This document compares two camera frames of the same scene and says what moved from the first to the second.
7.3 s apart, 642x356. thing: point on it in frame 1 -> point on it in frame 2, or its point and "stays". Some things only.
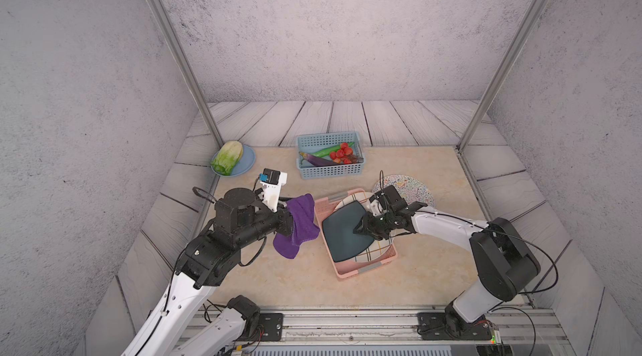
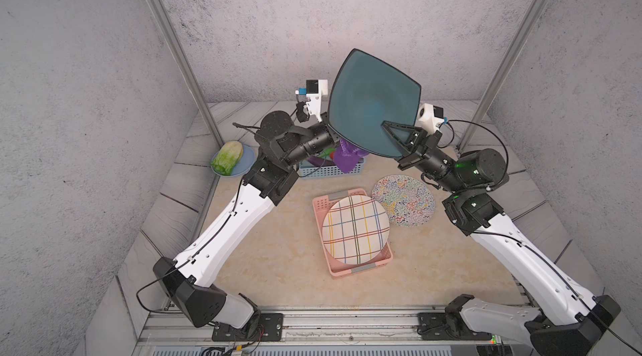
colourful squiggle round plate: [410, 189] stays
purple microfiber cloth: [302, 213] -> [348, 155]
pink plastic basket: [345, 269] stays
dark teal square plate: [338, 230] -> [365, 93]
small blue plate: [247, 161] stays
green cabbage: [226, 157] stays
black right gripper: [366, 227] -> [428, 156]
